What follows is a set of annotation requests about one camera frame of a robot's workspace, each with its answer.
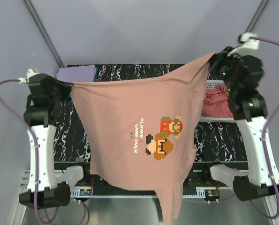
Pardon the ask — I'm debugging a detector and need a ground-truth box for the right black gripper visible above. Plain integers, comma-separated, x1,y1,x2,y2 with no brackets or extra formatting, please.
208,46,245,95

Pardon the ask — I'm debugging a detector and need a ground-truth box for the pink printed t shirt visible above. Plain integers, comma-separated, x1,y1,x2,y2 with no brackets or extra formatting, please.
71,54,211,223

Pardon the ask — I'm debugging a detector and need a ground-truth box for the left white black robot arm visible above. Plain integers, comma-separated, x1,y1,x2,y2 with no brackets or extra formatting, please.
19,73,90,209

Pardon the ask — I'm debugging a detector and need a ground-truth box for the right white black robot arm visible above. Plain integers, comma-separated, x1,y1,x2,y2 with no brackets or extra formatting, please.
202,46,279,202

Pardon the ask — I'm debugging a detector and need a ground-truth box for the white plastic laundry basket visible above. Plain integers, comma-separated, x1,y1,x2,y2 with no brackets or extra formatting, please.
200,80,235,123

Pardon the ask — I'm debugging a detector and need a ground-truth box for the purple folded t shirt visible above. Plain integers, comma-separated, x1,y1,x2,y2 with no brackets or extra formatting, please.
56,65,97,83

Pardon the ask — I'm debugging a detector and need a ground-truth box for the red crumpled t shirt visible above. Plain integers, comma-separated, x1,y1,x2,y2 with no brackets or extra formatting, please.
202,85,233,118

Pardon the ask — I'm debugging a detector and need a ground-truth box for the teal folded t shirt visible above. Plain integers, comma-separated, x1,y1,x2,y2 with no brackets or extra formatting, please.
93,68,99,82

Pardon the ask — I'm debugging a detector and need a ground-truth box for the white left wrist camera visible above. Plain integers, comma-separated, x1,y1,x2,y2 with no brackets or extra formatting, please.
18,67,39,83

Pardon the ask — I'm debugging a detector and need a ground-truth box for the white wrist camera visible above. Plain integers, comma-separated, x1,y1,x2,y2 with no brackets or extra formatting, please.
18,67,39,83
227,32,260,57

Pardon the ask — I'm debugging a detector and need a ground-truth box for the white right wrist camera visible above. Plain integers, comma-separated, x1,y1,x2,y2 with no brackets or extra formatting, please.
227,32,260,57

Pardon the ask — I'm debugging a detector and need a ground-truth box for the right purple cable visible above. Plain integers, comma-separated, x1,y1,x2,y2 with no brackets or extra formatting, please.
249,36,279,220

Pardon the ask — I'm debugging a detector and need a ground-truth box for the purple cable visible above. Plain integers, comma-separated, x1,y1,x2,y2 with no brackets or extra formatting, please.
0,79,90,225
249,36,279,220

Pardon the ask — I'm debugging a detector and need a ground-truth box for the left white cable duct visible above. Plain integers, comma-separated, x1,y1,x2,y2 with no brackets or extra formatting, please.
71,188,80,198

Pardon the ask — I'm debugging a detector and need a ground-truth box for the white cable duct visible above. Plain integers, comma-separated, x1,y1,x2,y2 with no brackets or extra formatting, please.
71,188,80,198
196,188,205,198

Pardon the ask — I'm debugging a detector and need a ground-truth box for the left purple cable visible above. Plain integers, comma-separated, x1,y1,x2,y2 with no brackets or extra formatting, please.
0,79,90,225

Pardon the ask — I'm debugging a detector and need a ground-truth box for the right white cable duct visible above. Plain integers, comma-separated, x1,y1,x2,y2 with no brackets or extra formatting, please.
196,188,205,198

